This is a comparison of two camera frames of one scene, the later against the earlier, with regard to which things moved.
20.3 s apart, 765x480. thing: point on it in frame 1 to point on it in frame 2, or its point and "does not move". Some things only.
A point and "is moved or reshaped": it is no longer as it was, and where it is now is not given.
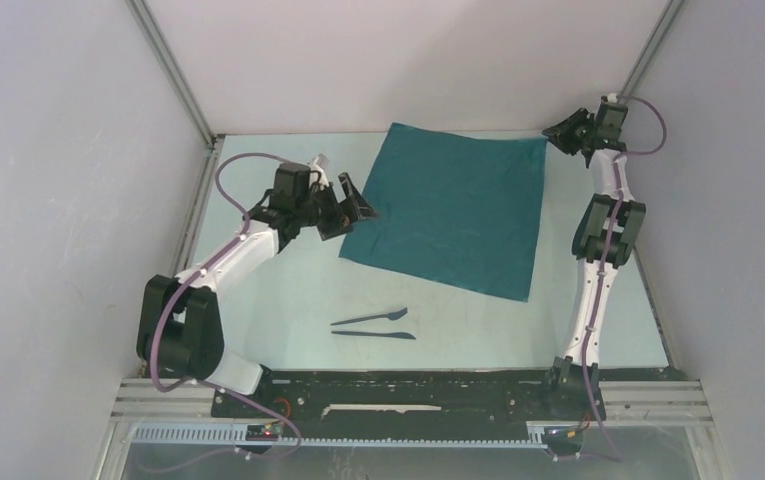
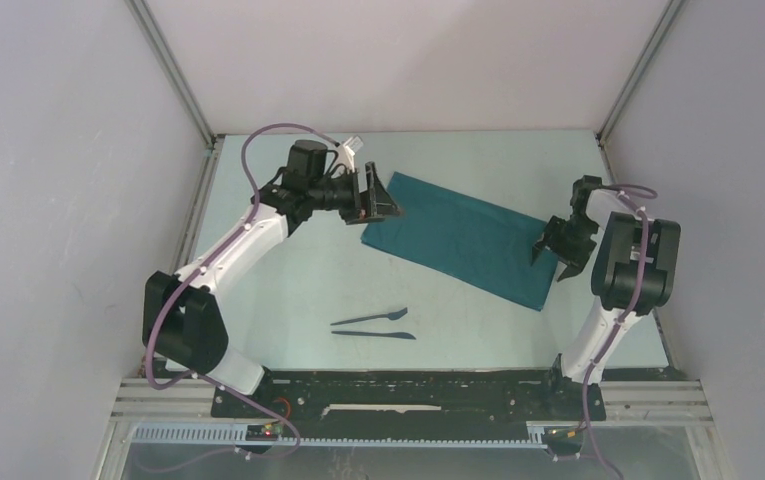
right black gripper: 560,133 to 552,228
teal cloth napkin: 454,208 is moved or reshaped
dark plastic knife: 396,335 does not move
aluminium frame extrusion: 138,401 does not move
